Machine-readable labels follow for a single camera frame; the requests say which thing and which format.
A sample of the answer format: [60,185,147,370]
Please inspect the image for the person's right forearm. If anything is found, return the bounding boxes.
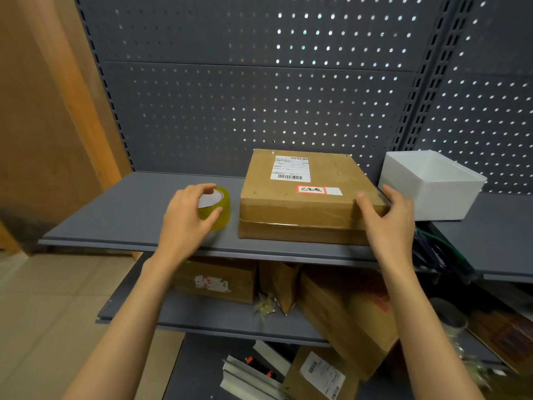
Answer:
[381,258,486,400]

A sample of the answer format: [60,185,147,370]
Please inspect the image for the grey perforated back panel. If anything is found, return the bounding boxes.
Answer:
[74,0,450,179]
[410,0,533,196]

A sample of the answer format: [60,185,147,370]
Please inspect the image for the brown cardboard box white labels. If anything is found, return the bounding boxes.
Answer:
[238,148,392,246]

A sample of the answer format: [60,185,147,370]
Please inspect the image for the person's left hand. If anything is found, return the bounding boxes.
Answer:
[143,183,224,273]

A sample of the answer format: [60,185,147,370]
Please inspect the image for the white plastic bin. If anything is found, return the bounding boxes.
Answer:
[378,150,488,222]

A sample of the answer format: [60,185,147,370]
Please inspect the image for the crumpled clear plastic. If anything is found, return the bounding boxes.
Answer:
[449,328,500,392]

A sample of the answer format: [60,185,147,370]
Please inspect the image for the cardboard box barcode label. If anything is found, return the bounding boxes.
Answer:
[282,345,361,400]

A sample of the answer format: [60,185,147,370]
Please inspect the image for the white flat strips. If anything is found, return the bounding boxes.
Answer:
[219,340,292,400]

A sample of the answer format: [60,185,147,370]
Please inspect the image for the person's left forearm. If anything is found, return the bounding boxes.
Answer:
[62,258,184,400]

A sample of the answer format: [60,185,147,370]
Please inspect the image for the brown wooden panel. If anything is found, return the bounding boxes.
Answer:
[0,0,132,254]

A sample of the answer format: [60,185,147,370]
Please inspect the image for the person's right hand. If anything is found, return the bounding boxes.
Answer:
[356,184,416,276]

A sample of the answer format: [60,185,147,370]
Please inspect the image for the black scissors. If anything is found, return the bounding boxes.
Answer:
[412,233,449,271]

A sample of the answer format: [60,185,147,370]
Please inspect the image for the white tape roll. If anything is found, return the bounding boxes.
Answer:
[429,297,469,336]

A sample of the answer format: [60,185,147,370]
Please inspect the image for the yellow tape roll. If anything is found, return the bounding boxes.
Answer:
[197,186,231,233]

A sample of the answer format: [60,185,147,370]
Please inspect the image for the grey slotted upright post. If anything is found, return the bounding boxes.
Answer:
[73,0,136,172]
[391,0,477,151]

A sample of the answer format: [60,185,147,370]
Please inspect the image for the cardboard box torn white sticker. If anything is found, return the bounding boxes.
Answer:
[173,258,259,304]

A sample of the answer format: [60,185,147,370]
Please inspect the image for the green handled needle-nose pliers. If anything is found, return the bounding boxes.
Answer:
[414,227,480,284]

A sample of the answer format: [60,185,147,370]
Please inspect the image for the cardboard box red lettering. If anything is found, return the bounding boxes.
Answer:
[298,265,400,382]

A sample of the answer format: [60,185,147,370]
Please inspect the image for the cardboard box red blue print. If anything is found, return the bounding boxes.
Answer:
[466,306,533,376]

